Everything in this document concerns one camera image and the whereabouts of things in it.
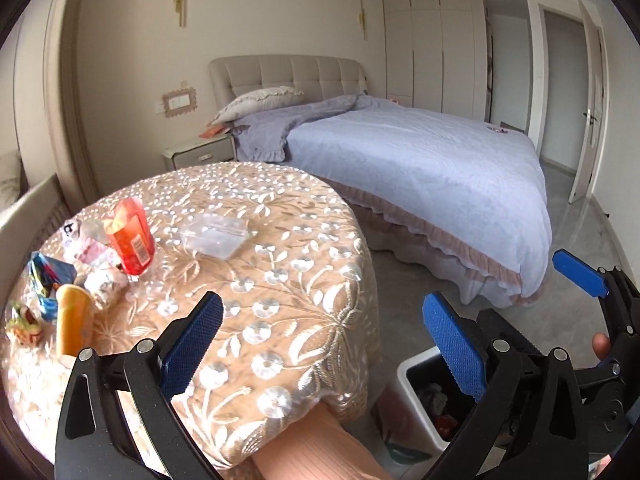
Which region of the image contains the cream cushion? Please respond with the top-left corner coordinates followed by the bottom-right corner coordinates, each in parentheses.
top-left (0, 152), bottom-right (23, 208)

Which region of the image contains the small colourful wrapper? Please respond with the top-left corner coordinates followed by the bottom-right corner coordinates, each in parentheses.
top-left (5, 300), bottom-right (43, 346)

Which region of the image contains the beige wardrobe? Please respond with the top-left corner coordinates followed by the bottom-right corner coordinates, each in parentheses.
top-left (382, 0), bottom-right (493, 123)

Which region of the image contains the beige padded bed headboard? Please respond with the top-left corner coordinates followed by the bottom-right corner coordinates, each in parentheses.
top-left (209, 55), bottom-right (368, 111)

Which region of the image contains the crumpled white wrapper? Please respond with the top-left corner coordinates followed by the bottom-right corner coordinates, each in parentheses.
top-left (85, 265), bottom-right (128, 306)

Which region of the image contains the lavender ruffled blanket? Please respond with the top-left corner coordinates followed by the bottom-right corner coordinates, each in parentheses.
top-left (232, 94), bottom-right (401, 163)

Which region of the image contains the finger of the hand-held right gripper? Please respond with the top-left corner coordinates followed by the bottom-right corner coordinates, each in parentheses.
top-left (575, 359), bottom-right (623, 386)
top-left (552, 249), bottom-right (640, 358)

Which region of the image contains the pink white packet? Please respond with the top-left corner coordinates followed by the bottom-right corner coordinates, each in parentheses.
top-left (75, 240), bottom-right (118, 268)

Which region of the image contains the beige nightstand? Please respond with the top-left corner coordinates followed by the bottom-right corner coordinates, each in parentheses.
top-left (161, 135), bottom-right (236, 171)

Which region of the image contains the ruffled grey pillow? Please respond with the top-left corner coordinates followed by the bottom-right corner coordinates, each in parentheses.
top-left (212, 87), bottom-right (303, 123)

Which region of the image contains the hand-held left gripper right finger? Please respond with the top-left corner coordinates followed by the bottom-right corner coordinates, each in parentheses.
top-left (422, 291), bottom-right (601, 480)

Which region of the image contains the white room door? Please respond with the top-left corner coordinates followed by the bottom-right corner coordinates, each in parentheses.
top-left (567, 0), bottom-right (608, 203)

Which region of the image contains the blue snack packet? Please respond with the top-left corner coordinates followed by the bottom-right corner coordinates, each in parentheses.
top-left (25, 251), bottom-right (77, 321)

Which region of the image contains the red snack bag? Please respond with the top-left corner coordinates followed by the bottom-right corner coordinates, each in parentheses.
top-left (103, 197), bottom-right (157, 281)

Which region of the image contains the person's leg in pink trousers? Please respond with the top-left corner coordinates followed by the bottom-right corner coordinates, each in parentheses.
top-left (250, 402), bottom-right (396, 480)

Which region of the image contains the white trash bin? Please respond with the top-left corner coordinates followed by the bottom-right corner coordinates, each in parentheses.
top-left (396, 347), bottom-right (481, 456)

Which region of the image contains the beige window bench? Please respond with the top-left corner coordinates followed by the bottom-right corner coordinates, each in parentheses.
top-left (0, 172), bottom-right (76, 261)

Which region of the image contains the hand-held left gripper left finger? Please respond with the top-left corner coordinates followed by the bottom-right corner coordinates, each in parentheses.
top-left (55, 291), bottom-right (224, 480)

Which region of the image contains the clear plastic container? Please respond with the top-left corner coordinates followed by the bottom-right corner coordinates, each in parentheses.
top-left (179, 212), bottom-right (252, 261)

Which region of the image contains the pink framed wall switch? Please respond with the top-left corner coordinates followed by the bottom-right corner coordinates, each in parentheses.
top-left (161, 87), bottom-right (197, 117)

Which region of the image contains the embroidered beige round tablecloth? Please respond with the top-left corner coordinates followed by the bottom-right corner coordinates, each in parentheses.
top-left (5, 161), bottom-right (383, 476)

